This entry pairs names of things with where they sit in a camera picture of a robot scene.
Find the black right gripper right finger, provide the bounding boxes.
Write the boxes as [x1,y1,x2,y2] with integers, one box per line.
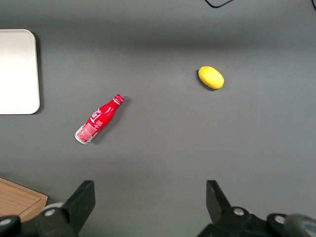
[197,180,267,237]

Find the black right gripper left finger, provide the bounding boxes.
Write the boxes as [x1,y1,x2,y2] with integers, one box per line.
[37,180,96,237]

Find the white rectangular tray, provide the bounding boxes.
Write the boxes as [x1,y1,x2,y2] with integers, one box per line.
[0,29,40,115]

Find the wooden drawer cabinet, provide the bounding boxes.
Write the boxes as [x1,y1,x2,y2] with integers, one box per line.
[0,177,48,223]

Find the red cola bottle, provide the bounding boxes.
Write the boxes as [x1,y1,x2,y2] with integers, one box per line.
[74,93,125,145]

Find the yellow lemon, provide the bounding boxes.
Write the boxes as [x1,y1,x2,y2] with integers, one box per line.
[198,66,225,90]

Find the black looped cable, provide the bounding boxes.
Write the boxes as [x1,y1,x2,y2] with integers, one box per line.
[203,0,235,9]

